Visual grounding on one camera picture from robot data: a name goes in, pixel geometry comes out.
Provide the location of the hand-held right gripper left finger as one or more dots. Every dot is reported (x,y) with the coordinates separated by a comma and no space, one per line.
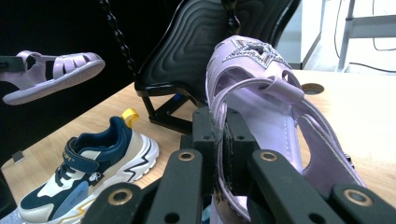
(208,137)

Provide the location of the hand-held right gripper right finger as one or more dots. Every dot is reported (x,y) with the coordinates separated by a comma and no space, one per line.
(238,140)

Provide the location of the purple sandal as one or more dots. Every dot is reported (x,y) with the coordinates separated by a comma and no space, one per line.
(62,81)
(274,130)

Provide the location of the red and black shoe rack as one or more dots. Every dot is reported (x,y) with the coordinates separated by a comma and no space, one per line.
(193,46)

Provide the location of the navy and beige sneaker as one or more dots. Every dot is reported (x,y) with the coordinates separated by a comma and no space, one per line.
(102,161)

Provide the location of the black curtain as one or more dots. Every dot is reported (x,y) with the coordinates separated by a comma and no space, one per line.
(62,25)

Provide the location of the grey table corner bracket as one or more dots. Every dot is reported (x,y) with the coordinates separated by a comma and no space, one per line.
(18,157)

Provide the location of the white metal desk frame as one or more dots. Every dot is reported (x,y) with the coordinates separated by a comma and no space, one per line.
(345,37)

